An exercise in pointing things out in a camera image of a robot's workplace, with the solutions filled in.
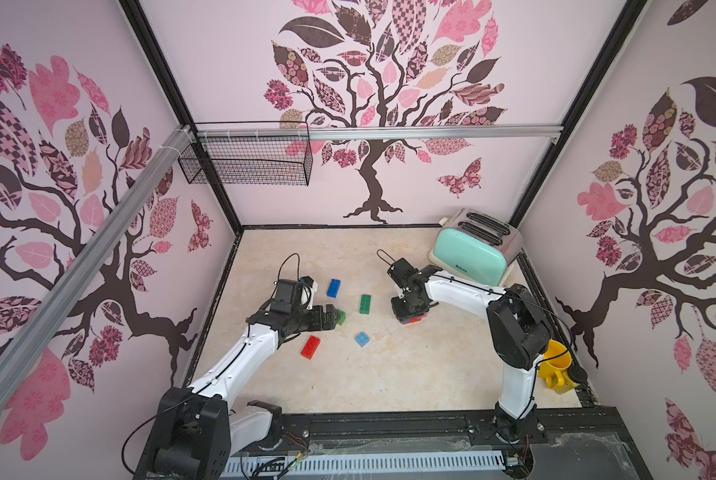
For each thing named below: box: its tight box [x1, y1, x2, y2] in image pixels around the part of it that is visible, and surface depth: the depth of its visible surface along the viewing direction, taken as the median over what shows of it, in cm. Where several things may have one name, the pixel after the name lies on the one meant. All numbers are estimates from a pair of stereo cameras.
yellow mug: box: [538, 339, 580, 395], surface depth 77 cm
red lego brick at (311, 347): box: [300, 335, 321, 360], surface depth 89 cm
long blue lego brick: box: [326, 278, 341, 299], surface depth 102 cm
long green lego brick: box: [359, 294, 371, 315], surface depth 99 cm
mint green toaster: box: [428, 208, 524, 288], surface depth 97 cm
